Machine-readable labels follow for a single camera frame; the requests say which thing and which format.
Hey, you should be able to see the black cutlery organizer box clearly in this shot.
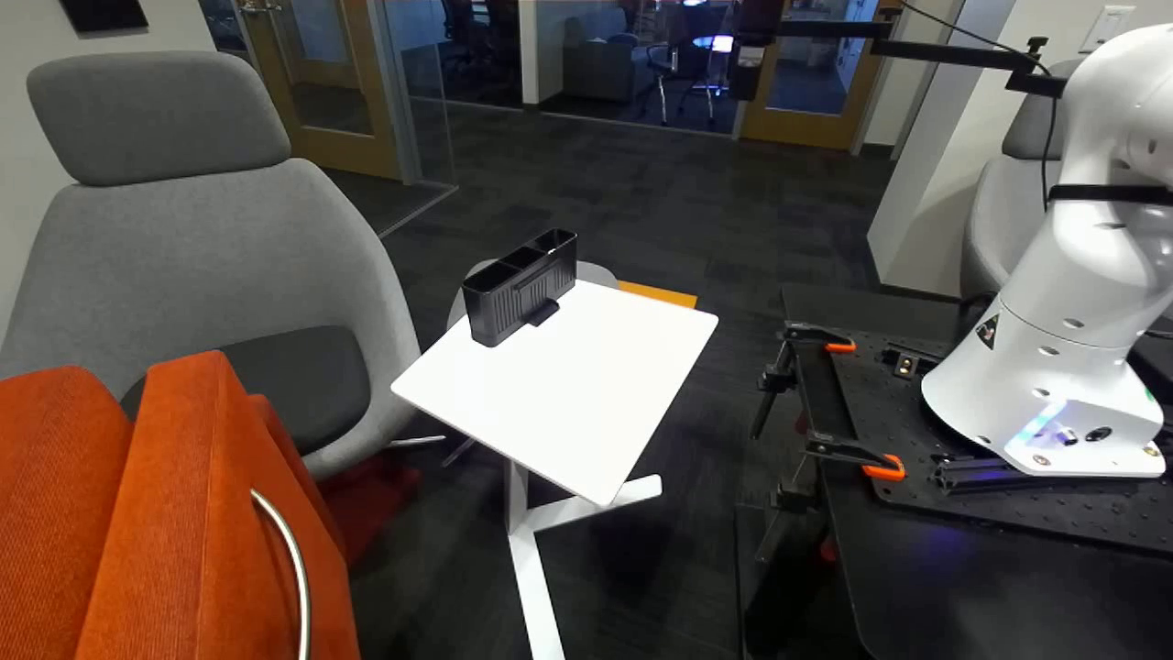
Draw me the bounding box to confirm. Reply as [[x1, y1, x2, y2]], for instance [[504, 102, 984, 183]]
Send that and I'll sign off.
[[460, 228, 585, 350]]

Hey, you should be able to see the wooden framed glass door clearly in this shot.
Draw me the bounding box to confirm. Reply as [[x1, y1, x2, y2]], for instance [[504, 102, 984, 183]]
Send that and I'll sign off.
[[240, 0, 406, 183], [738, 0, 889, 159]]

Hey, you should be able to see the grey armchair with dark cushion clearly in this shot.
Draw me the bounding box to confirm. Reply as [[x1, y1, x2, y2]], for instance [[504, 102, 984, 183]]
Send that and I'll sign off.
[[0, 47, 427, 481]]

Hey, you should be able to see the light grey lounge chair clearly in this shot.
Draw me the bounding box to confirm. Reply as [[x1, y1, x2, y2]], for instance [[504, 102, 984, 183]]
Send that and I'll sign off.
[[961, 57, 1077, 304]]

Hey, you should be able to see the orange upholstered sofa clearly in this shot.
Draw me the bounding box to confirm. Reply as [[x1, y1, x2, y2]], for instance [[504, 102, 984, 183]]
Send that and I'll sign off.
[[0, 348, 362, 660]]

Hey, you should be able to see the black boom rod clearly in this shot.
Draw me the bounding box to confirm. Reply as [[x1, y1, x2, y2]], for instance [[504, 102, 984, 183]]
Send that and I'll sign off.
[[872, 33, 1072, 102]]

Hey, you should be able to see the black robot stand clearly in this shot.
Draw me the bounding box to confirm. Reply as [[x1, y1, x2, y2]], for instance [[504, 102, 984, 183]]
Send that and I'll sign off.
[[738, 471, 1173, 660]]

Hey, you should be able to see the white table pedestal base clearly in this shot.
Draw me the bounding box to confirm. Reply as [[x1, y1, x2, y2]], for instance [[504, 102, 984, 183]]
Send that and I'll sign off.
[[504, 458, 672, 660]]

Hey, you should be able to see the orange handled black clamp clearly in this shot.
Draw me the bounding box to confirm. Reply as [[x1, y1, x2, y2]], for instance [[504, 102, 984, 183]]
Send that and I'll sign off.
[[773, 434, 908, 517], [747, 319, 862, 445]]

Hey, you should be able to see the white cable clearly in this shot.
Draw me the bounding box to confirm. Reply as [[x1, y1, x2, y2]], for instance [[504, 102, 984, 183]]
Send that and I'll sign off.
[[245, 486, 314, 660]]

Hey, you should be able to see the black wall frame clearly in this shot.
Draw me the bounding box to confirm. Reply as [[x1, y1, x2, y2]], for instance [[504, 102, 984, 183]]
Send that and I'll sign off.
[[55, 0, 156, 36]]

